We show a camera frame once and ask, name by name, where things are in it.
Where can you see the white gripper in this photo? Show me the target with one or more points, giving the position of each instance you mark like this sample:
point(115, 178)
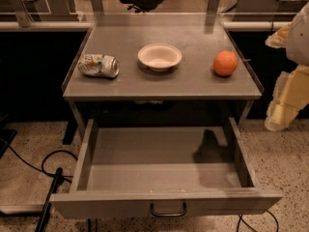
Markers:
point(298, 42)

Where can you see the white paper bowl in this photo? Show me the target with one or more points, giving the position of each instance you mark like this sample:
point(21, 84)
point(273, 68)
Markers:
point(159, 57)

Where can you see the grey cabinet table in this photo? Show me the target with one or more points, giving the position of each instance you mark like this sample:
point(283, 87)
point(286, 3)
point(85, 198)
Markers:
point(123, 35)

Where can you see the crushed soda can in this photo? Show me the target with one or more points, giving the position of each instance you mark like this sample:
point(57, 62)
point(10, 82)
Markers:
point(99, 65)

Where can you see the open grey top drawer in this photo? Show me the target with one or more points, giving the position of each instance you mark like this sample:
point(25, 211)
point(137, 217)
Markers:
point(121, 171)

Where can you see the black pole on floor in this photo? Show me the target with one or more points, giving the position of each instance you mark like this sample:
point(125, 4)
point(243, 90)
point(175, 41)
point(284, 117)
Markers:
point(45, 214)

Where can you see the black drawer handle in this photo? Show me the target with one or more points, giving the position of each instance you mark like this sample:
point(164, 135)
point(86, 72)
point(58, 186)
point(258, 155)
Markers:
point(168, 211)

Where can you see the orange fruit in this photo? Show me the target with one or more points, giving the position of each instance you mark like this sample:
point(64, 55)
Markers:
point(225, 63)

